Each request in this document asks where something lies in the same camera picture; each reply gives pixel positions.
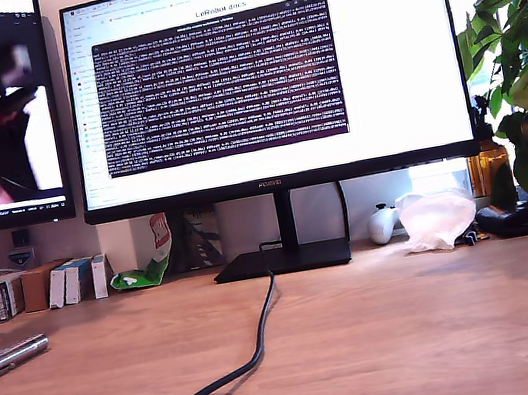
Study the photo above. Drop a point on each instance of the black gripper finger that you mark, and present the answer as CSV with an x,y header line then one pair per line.
x,y
13,153

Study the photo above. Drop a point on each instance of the metallic laser pointer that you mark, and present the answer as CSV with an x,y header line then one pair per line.
x,y
11,353

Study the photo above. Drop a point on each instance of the brown cardboard box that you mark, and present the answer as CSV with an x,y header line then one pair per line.
x,y
38,289

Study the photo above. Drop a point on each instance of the small white box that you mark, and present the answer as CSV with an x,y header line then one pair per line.
x,y
57,288
75,283
100,276

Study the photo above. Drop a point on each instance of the green and white snack bag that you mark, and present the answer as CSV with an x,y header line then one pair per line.
x,y
142,275

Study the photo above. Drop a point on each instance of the dark patterned carton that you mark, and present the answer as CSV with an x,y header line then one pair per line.
x,y
204,236

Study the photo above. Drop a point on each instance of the large black Huawei monitor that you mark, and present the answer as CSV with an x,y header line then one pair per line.
x,y
373,62

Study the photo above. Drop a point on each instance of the white game controller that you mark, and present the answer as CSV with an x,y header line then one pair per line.
x,y
381,227

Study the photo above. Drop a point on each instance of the white crumpled plastic bag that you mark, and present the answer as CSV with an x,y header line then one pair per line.
x,y
437,219

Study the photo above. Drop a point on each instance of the black binder clip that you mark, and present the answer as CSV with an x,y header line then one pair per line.
x,y
471,237

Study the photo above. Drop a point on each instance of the amber glass bottle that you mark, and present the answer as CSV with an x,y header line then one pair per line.
x,y
489,167

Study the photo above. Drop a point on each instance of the black pouch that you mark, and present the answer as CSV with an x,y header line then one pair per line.
x,y
525,215

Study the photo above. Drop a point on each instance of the small black wall square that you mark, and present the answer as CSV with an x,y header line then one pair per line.
x,y
21,238

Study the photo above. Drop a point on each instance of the blue and white wall badge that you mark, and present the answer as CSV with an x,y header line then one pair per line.
x,y
21,257

